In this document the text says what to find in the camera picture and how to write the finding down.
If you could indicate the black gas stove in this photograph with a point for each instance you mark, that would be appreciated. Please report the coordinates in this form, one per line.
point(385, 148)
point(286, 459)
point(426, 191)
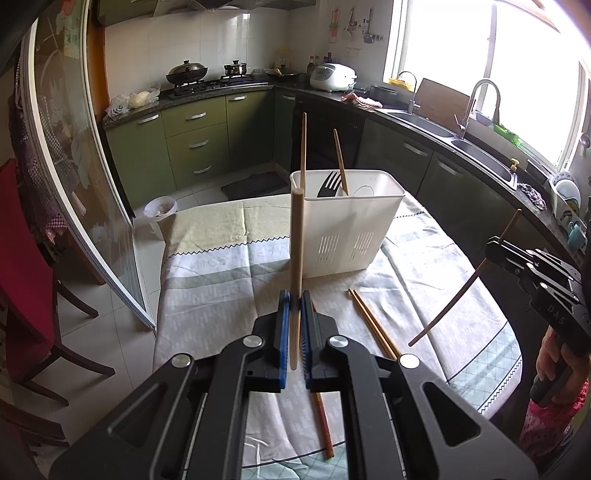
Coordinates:
point(217, 86)

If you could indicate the black wok with lid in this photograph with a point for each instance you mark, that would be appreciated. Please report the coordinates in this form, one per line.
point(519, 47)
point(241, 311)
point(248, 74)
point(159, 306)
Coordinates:
point(187, 74)

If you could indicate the white rice cooker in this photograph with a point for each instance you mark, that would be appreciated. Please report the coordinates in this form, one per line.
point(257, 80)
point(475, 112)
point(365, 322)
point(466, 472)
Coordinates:
point(332, 77)

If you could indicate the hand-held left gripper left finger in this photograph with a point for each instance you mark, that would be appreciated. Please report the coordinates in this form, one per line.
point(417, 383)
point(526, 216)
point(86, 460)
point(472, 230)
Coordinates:
point(284, 341)

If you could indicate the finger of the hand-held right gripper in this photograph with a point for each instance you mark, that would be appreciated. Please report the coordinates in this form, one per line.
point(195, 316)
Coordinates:
point(512, 249)
point(508, 266)

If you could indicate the pink dish cloth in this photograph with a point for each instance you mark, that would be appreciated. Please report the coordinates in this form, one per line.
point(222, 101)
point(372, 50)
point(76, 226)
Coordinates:
point(362, 100)

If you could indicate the steel range hood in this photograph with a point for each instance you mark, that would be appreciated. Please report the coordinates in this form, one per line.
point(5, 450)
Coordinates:
point(249, 3)

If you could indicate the steel sink basin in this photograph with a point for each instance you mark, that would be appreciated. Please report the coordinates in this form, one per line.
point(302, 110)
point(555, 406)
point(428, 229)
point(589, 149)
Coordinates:
point(485, 161)
point(422, 123)

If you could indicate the person's right hand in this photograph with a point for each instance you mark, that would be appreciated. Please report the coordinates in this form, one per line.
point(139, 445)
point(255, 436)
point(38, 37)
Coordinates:
point(549, 355)

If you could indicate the red covered wooden chair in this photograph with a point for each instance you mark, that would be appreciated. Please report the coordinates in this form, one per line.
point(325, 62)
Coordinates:
point(23, 277)

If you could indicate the dark floor mat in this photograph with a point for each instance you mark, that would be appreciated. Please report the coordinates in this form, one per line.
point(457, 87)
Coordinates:
point(254, 184)

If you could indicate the sliding glass door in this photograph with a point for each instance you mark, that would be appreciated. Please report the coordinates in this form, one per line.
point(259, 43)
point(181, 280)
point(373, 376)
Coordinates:
point(69, 115)

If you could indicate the dark cooking pot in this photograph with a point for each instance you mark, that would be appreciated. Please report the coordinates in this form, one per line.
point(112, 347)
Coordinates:
point(383, 94)

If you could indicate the dish rack with dishes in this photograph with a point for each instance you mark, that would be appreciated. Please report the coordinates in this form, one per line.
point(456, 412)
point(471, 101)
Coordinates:
point(570, 207)

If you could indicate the dark scouring cloth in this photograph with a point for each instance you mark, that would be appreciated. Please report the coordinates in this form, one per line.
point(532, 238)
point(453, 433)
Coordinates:
point(531, 196)

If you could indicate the condiment bottles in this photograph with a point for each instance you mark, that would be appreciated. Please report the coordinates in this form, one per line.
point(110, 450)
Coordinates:
point(318, 62)

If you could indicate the white lined trash bin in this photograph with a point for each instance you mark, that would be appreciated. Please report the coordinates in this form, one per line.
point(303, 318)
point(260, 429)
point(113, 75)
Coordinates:
point(159, 214)

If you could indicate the black plastic fork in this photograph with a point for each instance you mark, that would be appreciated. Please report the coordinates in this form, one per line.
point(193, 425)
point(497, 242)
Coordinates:
point(328, 184)

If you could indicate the dark green sink cabinets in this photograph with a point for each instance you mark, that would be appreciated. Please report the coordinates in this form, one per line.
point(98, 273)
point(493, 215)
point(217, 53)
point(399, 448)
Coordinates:
point(443, 180)

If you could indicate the person's right forearm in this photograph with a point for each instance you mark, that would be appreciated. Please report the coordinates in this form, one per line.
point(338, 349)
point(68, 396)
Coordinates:
point(547, 429)

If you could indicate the yellow sponge holder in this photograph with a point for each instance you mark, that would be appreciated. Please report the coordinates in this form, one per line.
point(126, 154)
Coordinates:
point(400, 83)

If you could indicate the white plastic bags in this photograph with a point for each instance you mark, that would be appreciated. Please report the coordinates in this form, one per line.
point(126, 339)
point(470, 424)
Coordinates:
point(134, 100)

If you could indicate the small steel faucet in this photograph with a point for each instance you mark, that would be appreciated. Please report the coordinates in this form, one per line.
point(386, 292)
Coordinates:
point(412, 97)

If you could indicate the wooden cutting board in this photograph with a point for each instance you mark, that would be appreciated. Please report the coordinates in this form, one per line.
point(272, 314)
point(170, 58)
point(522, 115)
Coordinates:
point(441, 104)

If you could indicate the green drawer base cabinets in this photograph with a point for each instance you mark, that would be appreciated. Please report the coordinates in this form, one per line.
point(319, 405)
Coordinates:
point(198, 138)

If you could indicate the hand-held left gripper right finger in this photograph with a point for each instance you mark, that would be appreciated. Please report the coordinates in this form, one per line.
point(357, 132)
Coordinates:
point(307, 341)

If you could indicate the dark kitchen countertop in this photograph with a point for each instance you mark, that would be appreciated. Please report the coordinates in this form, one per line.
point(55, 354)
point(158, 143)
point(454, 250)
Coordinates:
point(531, 203)

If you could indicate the kitchen window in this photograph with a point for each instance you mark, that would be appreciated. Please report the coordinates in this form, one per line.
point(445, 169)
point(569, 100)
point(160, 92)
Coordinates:
point(531, 69)

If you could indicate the white plastic utensil holder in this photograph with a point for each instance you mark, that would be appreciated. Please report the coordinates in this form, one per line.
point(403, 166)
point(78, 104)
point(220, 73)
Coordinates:
point(341, 230)

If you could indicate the small black lidded pot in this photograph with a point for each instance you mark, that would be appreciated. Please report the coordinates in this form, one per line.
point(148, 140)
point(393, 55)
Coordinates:
point(235, 69)

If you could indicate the black frying pan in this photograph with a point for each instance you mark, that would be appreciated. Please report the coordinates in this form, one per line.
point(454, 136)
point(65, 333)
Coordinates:
point(286, 74)

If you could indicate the green wall cabinets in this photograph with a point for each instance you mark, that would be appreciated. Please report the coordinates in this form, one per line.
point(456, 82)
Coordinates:
point(124, 5)

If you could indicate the wooden chopstick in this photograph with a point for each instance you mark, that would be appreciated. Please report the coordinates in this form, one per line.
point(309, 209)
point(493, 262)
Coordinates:
point(296, 240)
point(443, 314)
point(323, 420)
point(379, 325)
point(340, 161)
point(303, 147)
point(371, 325)

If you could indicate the tall steel faucet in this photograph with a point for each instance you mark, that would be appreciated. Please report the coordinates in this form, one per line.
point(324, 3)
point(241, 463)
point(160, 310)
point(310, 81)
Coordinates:
point(471, 106)

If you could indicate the wall hooks with utensils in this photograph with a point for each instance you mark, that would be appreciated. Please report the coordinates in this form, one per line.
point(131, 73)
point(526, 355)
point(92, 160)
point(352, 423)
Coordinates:
point(364, 27)

